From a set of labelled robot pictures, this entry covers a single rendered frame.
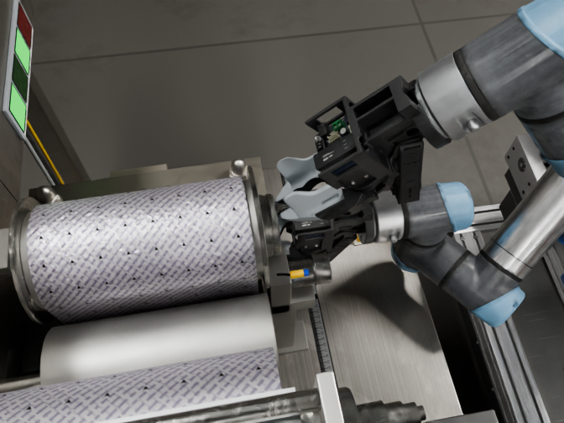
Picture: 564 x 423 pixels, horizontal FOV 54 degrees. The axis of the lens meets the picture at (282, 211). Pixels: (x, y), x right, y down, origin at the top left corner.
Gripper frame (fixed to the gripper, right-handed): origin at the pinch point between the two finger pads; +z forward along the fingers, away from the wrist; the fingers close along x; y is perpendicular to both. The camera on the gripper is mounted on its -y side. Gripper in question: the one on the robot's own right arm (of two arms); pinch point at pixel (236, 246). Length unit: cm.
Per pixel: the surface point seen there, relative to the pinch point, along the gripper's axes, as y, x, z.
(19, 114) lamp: 9.0, -23.2, 29.3
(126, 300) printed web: 14.9, 12.3, 13.0
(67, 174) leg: -72, -71, 50
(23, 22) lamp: 10, -42, 29
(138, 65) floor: -109, -152, 32
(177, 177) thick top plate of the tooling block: -5.9, -17.9, 8.3
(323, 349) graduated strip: -18.9, 12.4, -12.0
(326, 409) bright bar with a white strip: 36.9, 31.4, -4.6
